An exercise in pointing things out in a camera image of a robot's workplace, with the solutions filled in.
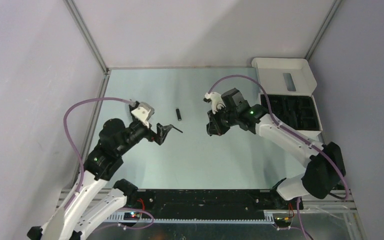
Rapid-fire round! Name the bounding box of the small black cleaning brush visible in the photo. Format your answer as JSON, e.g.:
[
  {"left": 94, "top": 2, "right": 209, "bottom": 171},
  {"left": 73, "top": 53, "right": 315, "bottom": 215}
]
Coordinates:
[{"left": 171, "top": 125, "right": 184, "bottom": 133}]

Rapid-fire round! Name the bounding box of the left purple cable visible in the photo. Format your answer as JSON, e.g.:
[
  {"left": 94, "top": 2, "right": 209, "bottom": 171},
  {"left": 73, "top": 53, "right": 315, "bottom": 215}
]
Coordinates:
[{"left": 62, "top": 97, "right": 137, "bottom": 210}]

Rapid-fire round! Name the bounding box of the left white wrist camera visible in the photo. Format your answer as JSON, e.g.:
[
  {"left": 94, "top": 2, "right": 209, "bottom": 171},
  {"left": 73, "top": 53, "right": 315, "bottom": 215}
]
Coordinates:
[{"left": 129, "top": 101, "right": 155, "bottom": 129}]

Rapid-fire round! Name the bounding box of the white box with black tray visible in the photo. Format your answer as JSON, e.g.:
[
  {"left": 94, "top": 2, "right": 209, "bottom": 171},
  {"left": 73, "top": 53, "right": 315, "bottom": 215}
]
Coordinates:
[{"left": 251, "top": 57, "right": 323, "bottom": 139}]

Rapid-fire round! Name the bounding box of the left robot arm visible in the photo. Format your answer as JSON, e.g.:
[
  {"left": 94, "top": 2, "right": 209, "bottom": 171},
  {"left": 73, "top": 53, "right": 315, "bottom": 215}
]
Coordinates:
[{"left": 27, "top": 118, "right": 173, "bottom": 240}]

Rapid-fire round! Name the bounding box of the black cylindrical attachment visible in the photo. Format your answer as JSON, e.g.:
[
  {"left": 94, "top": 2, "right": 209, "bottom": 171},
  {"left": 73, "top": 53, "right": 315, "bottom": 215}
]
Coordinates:
[{"left": 175, "top": 108, "right": 182, "bottom": 121}]

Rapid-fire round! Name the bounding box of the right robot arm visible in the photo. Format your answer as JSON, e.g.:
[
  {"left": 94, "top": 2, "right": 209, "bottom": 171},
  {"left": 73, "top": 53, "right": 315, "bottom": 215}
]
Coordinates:
[{"left": 206, "top": 104, "right": 346, "bottom": 209}]

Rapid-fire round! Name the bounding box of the aluminium frame front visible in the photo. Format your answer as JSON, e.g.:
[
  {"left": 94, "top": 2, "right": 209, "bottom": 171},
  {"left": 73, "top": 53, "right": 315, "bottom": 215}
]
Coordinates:
[{"left": 74, "top": 189, "right": 365, "bottom": 240}]

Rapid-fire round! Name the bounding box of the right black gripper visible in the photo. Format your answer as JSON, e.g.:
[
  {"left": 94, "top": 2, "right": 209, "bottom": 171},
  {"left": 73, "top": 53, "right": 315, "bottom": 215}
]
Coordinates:
[{"left": 207, "top": 105, "right": 238, "bottom": 137}]

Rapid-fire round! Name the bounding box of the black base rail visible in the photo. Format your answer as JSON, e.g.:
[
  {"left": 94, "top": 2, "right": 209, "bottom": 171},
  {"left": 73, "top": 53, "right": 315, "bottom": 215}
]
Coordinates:
[{"left": 127, "top": 189, "right": 288, "bottom": 221}]

